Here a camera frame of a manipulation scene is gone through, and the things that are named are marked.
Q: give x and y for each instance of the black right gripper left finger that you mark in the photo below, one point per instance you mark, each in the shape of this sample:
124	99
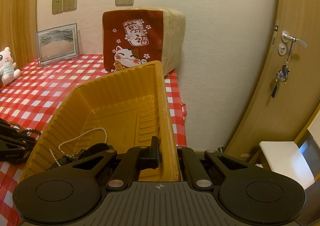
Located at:
149	156

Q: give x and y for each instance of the white chair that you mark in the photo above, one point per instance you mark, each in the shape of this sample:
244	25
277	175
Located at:
286	158

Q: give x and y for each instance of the yellow plastic tray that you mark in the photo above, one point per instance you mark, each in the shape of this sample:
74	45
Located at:
124	109

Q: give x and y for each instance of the red white checkered tablecloth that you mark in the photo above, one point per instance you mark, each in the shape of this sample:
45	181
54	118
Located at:
32	99

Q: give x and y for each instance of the silver door handle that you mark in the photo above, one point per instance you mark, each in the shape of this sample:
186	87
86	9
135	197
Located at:
285	36

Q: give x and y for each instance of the silver door lock knob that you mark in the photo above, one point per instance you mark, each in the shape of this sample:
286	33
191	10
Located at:
282	49

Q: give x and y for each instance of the white cat plush toy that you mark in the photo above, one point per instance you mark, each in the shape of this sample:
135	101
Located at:
8	67

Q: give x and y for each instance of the blue tassel charm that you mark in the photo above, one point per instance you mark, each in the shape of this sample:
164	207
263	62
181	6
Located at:
283	74

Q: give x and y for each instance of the double wall power socket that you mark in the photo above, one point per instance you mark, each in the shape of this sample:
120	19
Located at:
60	6

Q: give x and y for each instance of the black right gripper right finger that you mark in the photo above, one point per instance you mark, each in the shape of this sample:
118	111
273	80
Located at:
179	154

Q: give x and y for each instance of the silver framed sand picture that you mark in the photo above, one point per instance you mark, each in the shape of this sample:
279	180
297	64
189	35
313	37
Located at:
56	44

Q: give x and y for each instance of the wooden door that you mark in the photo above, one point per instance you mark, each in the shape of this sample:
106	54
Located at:
287	93

